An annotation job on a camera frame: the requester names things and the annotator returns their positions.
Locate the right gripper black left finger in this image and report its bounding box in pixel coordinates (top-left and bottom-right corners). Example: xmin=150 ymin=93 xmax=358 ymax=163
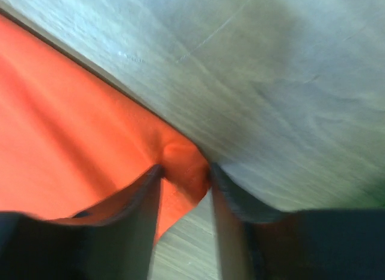
xmin=1 ymin=164 xmax=163 ymax=279

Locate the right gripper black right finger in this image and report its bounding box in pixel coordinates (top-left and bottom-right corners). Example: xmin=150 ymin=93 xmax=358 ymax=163
xmin=211 ymin=164 xmax=384 ymax=279

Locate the orange t shirt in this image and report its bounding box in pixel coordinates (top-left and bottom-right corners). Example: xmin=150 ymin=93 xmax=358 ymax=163
xmin=1 ymin=17 xmax=210 ymax=237

